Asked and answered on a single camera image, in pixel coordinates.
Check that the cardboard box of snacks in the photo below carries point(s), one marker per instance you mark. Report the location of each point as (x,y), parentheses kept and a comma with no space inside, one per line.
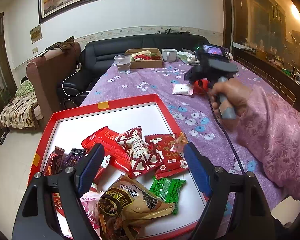
(145,58)

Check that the red flower snack packet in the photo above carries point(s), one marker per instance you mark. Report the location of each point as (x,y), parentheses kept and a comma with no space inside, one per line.
(169,148)

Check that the black leather sofa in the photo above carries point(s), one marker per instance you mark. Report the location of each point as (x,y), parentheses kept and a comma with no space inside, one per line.
(98,56)

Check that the purple snack packet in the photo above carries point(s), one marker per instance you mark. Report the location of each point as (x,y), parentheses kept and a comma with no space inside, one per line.
(73,157)

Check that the white ceramic mug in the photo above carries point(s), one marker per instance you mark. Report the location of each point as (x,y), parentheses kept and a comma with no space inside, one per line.
(169,55)

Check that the brown gold snack bag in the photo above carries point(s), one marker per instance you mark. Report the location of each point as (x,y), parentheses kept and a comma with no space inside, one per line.
(126,207)

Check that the red gift box tray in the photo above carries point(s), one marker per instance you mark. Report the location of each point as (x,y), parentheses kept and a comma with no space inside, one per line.
(100,124)

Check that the person right hand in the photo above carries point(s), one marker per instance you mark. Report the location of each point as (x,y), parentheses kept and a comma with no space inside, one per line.
(236,93)

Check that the white crumpled cloth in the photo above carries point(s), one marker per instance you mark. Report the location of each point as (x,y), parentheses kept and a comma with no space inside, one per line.
(187,57)

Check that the green snack packet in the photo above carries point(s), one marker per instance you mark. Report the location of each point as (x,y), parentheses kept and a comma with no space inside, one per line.
(168,190)

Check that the pink sleeve forearm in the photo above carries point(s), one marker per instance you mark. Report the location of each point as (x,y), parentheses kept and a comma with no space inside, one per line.
(270,129)

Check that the red white lattice snack packet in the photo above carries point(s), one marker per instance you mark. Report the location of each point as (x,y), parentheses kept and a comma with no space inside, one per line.
(143,158)

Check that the pink white snack packet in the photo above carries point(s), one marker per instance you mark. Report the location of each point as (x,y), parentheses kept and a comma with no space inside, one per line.
(182,89)

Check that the large red snack packet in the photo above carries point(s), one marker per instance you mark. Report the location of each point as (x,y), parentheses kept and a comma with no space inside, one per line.
(201,87)

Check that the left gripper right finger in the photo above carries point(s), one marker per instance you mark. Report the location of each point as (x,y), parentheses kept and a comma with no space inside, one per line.
(200,167)

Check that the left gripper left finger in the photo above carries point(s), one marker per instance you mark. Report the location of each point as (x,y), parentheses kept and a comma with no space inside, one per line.
(87,168)

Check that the clear plastic cup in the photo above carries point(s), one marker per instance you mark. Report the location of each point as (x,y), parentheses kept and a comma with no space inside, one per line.
(123,63)

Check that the brown armchair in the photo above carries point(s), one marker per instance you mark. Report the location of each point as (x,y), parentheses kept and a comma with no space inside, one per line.
(50,68)

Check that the patterned blanket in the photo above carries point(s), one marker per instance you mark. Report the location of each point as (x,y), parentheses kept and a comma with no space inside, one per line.
(19,113)

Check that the wooden glass cabinet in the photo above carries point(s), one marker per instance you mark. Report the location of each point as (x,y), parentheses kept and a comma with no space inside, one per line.
(265,38)

